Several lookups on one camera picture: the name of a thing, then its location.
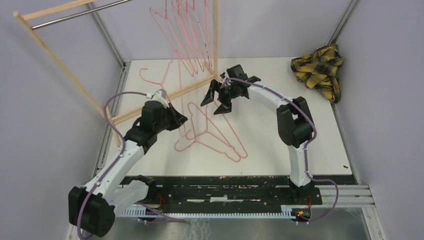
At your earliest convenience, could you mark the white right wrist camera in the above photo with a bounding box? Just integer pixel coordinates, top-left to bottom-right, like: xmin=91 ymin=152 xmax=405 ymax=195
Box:
xmin=219 ymin=72 xmax=227 ymax=83

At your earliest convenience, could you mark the pink wire hanger pile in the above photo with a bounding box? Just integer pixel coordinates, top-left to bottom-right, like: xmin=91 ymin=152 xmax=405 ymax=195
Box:
xmin=183 ymin=102 xmax=249 ymax=163

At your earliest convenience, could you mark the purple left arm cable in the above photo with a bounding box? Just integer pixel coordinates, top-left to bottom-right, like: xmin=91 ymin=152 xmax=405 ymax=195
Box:
xmin=76 ymin=91 xmax=188 ymax=240

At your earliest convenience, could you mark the yellow plaid shirt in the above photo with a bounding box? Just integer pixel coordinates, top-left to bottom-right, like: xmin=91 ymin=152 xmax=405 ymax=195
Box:
xmin=290 ymin=43 xmax=344 ymax=104

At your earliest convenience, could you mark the wooden clothes rack frame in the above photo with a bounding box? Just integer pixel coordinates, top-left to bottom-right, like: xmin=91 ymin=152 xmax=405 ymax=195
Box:
xmin=13 ymin=0 xmax=233 ymax=148

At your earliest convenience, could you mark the pink wire hanger with hook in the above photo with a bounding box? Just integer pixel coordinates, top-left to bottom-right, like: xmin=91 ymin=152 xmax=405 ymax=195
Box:
xmin=173 ymin=135 xmax=215 ymax=152

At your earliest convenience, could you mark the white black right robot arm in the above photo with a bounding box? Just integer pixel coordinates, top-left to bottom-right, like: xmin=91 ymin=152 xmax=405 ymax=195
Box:
xmin=200 ymin=64 xmax=316 ymax=204

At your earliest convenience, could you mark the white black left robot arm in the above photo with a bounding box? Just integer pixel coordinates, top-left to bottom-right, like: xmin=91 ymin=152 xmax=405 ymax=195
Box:
xmin=68 ymin=100 xmax=188 ymax=237

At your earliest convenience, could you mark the metal rack rod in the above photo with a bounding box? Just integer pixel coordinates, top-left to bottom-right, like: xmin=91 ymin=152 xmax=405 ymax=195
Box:
xmin=31 ymin=0 xmax=132 ymax=30

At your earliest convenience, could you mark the white slotted cable duct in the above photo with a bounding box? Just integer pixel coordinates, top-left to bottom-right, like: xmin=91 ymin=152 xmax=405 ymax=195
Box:
xmin=117 ymin=205 xmax=305 ymax=220

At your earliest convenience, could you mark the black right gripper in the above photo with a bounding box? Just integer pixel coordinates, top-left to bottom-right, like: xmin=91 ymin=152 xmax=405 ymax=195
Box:
xmin=201 ymin=78 xmax=239 ymax=115

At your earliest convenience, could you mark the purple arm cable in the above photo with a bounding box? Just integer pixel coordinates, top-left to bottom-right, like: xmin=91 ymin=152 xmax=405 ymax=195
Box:
xmin=76 ymin=91 xmax=188 ymax=240
xmin=220 ymin=77 xmax=339 ymax=226

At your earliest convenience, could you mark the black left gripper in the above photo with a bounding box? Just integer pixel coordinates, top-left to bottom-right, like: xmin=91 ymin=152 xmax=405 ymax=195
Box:
xmin=154 ymin=102 xmax=188 ymax=134

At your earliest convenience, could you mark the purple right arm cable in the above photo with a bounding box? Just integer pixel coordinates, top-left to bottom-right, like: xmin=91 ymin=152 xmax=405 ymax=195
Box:
xmin=220 ymin=77 xmax=339 ymax=226

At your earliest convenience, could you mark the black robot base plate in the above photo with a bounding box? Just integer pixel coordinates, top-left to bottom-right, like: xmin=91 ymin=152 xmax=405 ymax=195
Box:
xmin=112 ymin=175 xmax=359 ymax=215

